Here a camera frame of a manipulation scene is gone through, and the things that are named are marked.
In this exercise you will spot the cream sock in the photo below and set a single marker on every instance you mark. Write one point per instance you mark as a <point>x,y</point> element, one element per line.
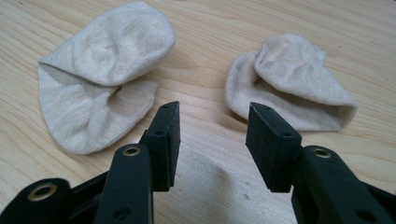
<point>102,77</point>
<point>289,81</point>

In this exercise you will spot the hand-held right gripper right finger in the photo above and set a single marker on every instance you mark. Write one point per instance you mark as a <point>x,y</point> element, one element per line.
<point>280,149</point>

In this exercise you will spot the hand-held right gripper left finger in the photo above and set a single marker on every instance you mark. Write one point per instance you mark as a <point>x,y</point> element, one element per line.
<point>155,155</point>

